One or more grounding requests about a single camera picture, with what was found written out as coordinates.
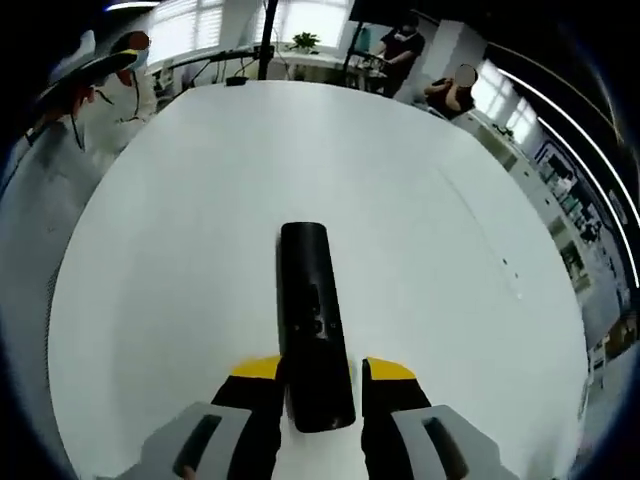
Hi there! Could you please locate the person's white clothing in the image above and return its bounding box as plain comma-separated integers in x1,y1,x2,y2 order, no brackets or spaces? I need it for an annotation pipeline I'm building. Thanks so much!
74,67,162,154

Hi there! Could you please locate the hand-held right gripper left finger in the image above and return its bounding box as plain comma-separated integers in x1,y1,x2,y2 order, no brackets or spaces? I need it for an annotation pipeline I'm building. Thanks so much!
112,354,287,480

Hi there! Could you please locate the black remote control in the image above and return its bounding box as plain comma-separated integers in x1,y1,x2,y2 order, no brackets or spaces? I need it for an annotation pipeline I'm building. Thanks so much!
274,220,358,434

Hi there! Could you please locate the person's own head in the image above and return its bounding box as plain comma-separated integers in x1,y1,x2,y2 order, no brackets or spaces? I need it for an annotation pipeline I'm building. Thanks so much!
110,29,153,87

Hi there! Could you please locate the person's own leg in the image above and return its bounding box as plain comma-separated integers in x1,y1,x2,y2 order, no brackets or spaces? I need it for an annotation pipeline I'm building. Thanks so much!
0,117,119,364

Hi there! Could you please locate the ceiling light strip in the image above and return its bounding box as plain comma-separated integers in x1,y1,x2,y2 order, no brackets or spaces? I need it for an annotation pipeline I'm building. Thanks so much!
536,116,640,290
494,65,640,224

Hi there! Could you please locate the white cabinet counter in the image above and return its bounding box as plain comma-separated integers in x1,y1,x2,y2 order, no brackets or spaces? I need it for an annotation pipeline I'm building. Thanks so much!
468,108,554,214

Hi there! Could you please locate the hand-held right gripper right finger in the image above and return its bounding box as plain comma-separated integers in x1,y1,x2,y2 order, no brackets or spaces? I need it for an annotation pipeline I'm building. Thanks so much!
359,355,522,480

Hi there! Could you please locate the small windowsill plant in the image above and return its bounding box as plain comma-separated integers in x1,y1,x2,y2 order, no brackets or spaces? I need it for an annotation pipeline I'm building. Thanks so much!
288,31,322,55

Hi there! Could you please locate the black pole stand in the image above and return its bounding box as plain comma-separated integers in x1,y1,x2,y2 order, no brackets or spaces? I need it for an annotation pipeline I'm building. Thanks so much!
174,0,279,87

